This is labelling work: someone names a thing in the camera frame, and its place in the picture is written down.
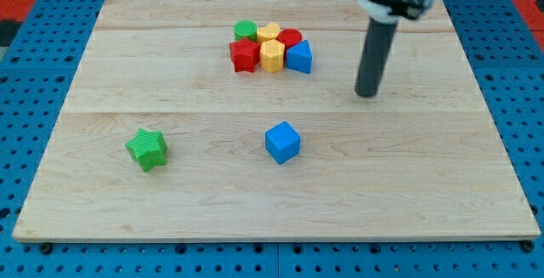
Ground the blue cube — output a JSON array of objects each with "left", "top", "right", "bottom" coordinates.
[{"left": 264, "top": 122, "right": 301, "bottom": 164}]

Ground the blue triangle block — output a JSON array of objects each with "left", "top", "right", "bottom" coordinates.
[{"left": 286, "top": 40, "right": 313, "bottom": 74}]

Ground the yellow hexagon block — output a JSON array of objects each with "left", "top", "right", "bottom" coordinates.
[{"left": 260, "top": 39, "right": 285, "bottom": 73}]

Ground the red star block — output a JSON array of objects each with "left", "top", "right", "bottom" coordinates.
[{"left": 229, "top": 37, "right": 260, "bottom": 72}]

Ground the light wooden board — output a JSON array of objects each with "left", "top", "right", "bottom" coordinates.
[{"left": 13, "top": 0, "right": 541, "bottom": 243}]

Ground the red cylinder block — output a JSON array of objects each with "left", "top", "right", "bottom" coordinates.
[{"left": 277, "top": 28, "right": 303, "bottom": 49}]

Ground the yellow heart block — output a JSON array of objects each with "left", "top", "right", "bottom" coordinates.
[{"left": 256, "top": 22, "right": 281, "bottom": 43}]

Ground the green cylinder block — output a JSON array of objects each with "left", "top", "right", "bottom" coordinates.
[{"left": 233, "top": 20, "right": 258, "bottom": 42}]

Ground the green star block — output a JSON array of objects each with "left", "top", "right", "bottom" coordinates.
[{"left": 125, "top": 128, "right": 167, "bottom": 173}]

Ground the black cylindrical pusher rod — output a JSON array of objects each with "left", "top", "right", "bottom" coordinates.
[{"left": 354, "top": 19, "right": 397, "bottom": 98}]

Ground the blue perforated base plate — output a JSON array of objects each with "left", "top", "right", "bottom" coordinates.
[{"left": 1, "top": 0, "right": 543, "bottom": 277}]

